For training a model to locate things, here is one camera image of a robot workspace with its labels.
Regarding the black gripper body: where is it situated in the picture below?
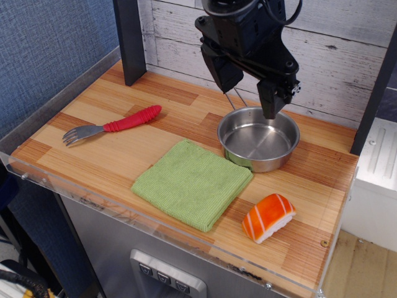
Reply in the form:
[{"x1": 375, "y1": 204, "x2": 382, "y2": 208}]
[{"x1": 195, "y1": 6, "x2": 300, "y2": 80}]

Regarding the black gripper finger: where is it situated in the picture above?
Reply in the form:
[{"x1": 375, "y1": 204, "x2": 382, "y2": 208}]
[
  {"x1": 201, "y1": 42, "x2": 243, "y2": 93},
  {"x1": 257, "y1": 74, "x2": 301, "y2": 119}
]

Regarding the green cloth napkin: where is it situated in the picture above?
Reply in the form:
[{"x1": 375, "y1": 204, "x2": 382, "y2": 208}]
[{"x1": 131, "y1": 140, "x2": 253, "y2": 232}]

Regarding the red-handled metal fork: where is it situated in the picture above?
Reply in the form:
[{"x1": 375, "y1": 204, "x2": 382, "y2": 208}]
[{"x1": 63, "y1": 105, "x2": 162, "y2": 146}]

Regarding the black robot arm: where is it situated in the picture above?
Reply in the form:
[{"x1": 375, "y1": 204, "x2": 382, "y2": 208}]
[{"x1": 195, "y1": 0, "x2": 303, "y2": 119}]

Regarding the stainless steel pan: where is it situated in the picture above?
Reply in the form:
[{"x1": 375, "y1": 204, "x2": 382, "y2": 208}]
[{"x1": 217, "y1": 101, "x2": 300, "y2": 173}]

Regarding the salmon nigiri sushi toy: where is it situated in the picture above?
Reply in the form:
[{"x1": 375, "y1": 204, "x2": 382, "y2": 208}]
[{"x1": 241, "y1": 194, "x2": 296, "y2": 244}]

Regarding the white appliance at right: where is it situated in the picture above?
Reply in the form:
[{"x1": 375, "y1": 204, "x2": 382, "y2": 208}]
[{"x1": 342, "y1": 118, "x2": 396, "y2": 251}]

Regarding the clear acrylic front guard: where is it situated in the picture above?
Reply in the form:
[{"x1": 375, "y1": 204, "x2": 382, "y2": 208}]
[{"x1": 0, "y1": 151, "x2": 325, "y2": 298}]

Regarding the stainless steel cabinet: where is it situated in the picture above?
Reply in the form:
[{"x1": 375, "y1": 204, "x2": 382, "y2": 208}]
[{"x1": 61, "y1": 196, "x2": 281, "y2": 297}]

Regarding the silver dispenser button panel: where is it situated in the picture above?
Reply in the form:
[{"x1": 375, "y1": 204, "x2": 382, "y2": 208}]
[{"x1": 130, "y1": 249, "x2": 207, "y2": 297}]

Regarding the yellow and black object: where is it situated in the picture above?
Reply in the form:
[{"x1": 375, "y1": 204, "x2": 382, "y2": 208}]
[{"x1": 1, "y1": 269, "x2": 56, "y2": 298}]

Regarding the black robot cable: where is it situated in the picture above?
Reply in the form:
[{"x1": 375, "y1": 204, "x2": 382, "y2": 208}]
[{"x1": 263, "y1": 0, "x2": 303, "y2": 25}]

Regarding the black right frame post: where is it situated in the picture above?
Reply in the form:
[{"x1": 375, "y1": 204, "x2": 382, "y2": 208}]
[{"x1": 350, "y1": 36, "x2": 396, "y2": 156}]

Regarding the black frame post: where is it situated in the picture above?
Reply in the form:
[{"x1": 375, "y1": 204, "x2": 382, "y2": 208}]
[
  {"x1": 350, "y1": 36, "x2": 396, "y2": 156},
  {"x1": 113, "y1": 0, "x2": 146, "y2": 86}
]

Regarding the black left frame post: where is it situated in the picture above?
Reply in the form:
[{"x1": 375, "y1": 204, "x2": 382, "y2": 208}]
[{"x1": 113, "y1": 0, "x2": 146, "y2": 86}]

